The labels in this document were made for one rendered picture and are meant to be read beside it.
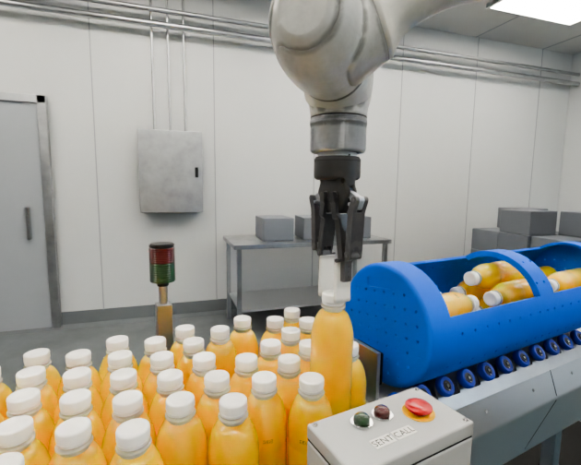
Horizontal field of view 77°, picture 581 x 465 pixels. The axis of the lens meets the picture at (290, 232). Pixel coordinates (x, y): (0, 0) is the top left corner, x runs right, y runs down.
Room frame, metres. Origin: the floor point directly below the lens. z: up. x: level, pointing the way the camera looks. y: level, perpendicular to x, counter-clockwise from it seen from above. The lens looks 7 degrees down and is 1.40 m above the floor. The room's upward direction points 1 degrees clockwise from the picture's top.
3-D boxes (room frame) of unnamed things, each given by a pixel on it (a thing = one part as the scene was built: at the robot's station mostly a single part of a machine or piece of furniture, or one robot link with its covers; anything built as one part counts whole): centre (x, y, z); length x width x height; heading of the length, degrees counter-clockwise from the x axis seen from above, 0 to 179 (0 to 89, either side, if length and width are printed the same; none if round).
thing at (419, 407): (0.47, -0.18, 1.11); 0.04 x 0.04 x 0.01
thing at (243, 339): (0.80, 0.11, 1.00); 0.07 x 0.07 x 0.19
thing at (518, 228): (4.17, -2.86, 0.59); 1.20 x 0.80 x 1.19; 18
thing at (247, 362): (0.60, 0.07, 1.10); 0.04 x 0.04 x 0.02
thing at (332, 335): (0.60, -0.07, 1.12); 0.07 x 0.07 x 0.19
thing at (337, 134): (0.60, -0.07, 1.48); 0.09 x 0.09 x 0.06
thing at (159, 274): (0.93, 0.33, 1.18); 0.06 x 0.06 x 0.05
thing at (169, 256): (0.93, 0.33, 1.23); 0.06 x 0.06 x 0.04
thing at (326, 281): (0.62, -0.06, 1.26); 0.03 x 0.01 x 0.07; 118
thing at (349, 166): (0.60, -0.07, 1.41); 0.08 x 0.07 x 0.09; 28
